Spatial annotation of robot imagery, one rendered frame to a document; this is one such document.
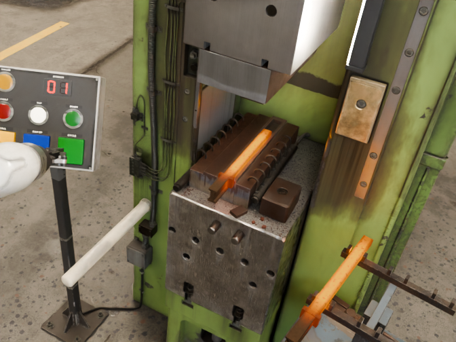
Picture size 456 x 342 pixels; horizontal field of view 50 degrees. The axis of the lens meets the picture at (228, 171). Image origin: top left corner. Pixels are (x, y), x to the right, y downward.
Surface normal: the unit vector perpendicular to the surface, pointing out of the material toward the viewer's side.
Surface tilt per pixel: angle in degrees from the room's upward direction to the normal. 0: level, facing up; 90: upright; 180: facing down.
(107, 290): 0
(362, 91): 90
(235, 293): 90
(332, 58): 90
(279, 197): 0
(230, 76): 90
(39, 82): 60
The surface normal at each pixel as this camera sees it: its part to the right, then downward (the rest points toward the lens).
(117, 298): 0.11, -0.80
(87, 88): 0.04, 0.11
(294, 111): -0.44, 0.50
